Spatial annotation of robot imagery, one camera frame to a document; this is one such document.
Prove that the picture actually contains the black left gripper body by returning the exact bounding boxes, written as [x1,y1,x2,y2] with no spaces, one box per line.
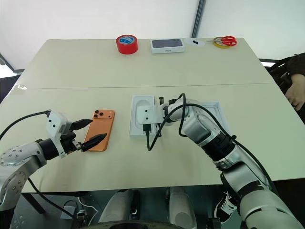
[60,122,83,155]

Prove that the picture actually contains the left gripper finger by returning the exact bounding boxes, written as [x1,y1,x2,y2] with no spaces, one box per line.
[81,133,108,152]
[71,119,93,132]

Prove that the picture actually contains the white phone box base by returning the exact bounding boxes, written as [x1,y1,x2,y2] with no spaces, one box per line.
[129,95,159,139]

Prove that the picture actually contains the closed white phone box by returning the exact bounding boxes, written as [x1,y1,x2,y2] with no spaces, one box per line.
[151,38,186,54]

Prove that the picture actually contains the white phone box lid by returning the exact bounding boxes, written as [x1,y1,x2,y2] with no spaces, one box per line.
[202,101,230,135]

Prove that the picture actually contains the bystander bare hand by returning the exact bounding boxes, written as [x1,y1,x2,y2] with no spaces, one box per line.
[284,73,305,111]

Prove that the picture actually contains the orange smartphone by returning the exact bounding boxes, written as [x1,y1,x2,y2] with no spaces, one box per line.
[84,109,116,152]

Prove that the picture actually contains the red tape roll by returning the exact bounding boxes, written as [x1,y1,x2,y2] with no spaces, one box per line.
[115,34,139,55]

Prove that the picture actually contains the white disc with black clip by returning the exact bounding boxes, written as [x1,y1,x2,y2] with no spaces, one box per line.
[186,38,206,47]

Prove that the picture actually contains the black table leg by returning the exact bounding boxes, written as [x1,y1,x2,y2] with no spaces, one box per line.
[20,192,46,215]

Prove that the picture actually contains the yellow tape roll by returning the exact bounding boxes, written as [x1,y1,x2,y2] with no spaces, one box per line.
[213,36,231,49]

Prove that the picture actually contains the black white-laced sneaker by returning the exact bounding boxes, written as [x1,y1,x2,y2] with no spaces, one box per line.
[213,190,239,224]

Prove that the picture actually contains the bystander dark clothing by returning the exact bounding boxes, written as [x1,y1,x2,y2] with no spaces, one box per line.
[266,52,305,96]

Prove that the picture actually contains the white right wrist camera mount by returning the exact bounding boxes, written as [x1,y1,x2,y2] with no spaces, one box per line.
[135,104,165,126]

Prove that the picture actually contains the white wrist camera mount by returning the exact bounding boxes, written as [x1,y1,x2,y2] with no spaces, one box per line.
[135,104,165,126]
[44,110,72,158]

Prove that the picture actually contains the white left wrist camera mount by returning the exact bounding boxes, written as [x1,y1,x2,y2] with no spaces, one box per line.
[44,110,72,158]

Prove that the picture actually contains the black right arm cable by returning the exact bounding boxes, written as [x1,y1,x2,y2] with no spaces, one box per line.
[142,92,277,192]

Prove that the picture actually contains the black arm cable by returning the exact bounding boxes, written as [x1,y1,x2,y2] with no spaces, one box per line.
[142,92,277,192]
[0,110,80,223]

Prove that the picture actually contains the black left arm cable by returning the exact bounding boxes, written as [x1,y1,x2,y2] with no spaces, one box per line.
[0,110,80,223]

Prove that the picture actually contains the red handled scissors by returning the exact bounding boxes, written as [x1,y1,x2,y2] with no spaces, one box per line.
[205,35,238,47]

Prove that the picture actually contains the black vertical frame pole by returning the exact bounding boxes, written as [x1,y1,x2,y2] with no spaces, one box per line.
[190,0,207,39]

